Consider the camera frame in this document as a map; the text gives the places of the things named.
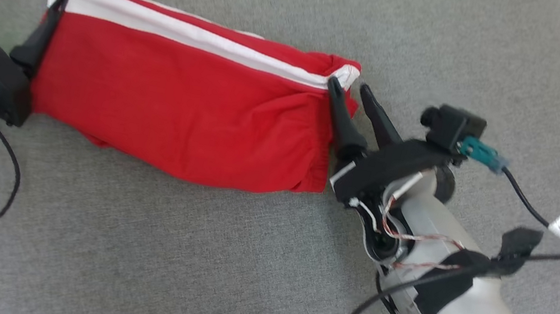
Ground red shorts white stripe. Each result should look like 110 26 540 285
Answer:
17 0 373 209

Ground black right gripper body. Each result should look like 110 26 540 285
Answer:
326 126 458 220

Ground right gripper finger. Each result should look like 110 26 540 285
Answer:
315 75 379 166
351 82 412 152

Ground teal right camera connector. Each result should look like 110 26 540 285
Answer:
454 133 512 177

